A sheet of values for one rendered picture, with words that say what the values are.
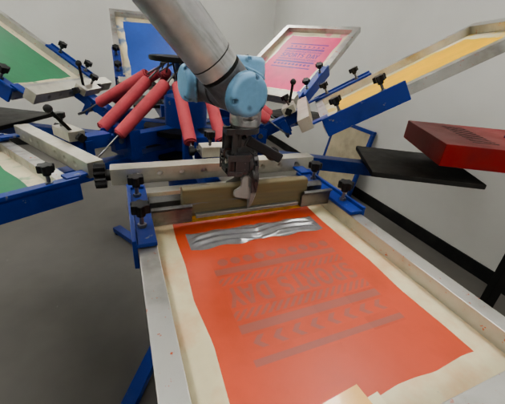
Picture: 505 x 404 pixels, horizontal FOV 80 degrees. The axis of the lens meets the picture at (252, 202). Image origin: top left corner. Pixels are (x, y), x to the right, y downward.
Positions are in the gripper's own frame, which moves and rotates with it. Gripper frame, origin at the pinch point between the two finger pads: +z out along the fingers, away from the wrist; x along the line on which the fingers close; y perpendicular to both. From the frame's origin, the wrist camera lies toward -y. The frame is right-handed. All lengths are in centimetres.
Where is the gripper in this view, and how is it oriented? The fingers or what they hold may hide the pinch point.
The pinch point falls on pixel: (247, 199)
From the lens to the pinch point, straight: 83.1
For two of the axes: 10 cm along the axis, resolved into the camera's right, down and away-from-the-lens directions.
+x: 3.8, 4.5, -8.1
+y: -9.2, 1.1, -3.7
